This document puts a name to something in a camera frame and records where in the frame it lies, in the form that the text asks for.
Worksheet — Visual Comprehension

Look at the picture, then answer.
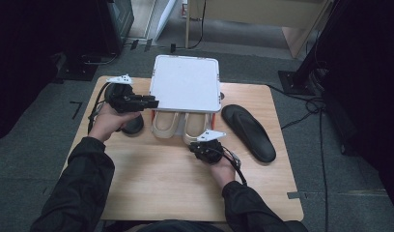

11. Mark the black slipper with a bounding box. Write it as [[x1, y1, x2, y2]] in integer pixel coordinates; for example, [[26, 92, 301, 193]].
[[103, 81, 145, 136], [220, 103, 278, 164]]

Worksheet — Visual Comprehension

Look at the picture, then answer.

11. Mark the black stand base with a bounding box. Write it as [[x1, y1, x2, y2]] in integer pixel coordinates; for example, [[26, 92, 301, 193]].
[[54, 52, 100, 82]]

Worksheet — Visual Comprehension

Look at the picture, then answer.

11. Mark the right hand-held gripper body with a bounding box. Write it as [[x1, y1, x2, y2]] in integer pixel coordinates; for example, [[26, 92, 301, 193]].
[[188, 129, 228, 165]]

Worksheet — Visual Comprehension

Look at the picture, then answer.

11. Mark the person's left hand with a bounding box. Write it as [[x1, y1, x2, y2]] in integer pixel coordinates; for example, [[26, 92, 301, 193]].
[[88, 102, 142, 143]]

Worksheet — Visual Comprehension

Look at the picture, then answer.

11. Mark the hand-held gripper cable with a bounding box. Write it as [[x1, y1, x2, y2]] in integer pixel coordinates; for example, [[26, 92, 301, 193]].
[[87, 81, 111, 135], [221, 145, 248, 187]]

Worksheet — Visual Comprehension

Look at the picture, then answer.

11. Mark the black hanging cable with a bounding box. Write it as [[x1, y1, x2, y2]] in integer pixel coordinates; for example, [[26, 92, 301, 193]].
[[187, 0, 208, 50]]

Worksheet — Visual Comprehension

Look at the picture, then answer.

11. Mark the right hand-held gripper cable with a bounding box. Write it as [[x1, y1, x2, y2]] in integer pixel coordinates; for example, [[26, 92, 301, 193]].
[[221, 145, 248, 187]]

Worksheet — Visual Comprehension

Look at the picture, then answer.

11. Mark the cream clog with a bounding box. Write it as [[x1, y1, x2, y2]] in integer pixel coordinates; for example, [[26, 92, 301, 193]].
[[182, 111, 211, 146], [152, 110, 181, 140]]

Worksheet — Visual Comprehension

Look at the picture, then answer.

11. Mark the black floor cable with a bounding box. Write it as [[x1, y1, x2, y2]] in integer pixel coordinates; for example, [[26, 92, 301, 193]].
[[266, 82, 330, 232]]

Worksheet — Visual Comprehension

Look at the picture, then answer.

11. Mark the person's right hand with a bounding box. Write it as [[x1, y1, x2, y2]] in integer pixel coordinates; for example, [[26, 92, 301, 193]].
[[210, 154, 241, 190]]

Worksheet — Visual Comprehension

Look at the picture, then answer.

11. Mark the light wooden desk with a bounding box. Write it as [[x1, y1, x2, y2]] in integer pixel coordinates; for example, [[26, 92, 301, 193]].
[[184, 0, 333, 59]]

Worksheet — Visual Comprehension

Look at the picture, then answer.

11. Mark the white plastic storage box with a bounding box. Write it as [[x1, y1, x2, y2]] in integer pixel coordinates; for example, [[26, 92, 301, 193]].
[[147, 54, 224, 140]]

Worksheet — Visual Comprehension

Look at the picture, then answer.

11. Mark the grey tape piece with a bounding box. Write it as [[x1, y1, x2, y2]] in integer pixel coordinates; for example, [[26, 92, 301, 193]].
[[286, 190, 307, 200]]

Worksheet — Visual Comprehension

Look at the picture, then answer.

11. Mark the black cabinet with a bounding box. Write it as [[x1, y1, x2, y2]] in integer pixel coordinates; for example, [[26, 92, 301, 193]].
[[64, 0, 135, 58]]

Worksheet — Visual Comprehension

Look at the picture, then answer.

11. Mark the left hand-held gripper cable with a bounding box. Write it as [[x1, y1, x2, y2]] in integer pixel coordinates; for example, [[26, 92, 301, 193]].
[[87, 81, 111, 135]]

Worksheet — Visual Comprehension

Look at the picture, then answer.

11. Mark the black metal stand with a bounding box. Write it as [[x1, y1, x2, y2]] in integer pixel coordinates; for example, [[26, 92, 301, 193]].
[[277, 0, 346, 97]]

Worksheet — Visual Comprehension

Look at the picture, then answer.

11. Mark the white board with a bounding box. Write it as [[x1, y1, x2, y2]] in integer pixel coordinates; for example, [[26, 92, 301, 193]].
[[154, 0, 179, 42]]

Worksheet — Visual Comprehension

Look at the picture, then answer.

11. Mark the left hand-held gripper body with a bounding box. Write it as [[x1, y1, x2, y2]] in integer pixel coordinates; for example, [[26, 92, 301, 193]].
[[104, 73, 145, 114]]

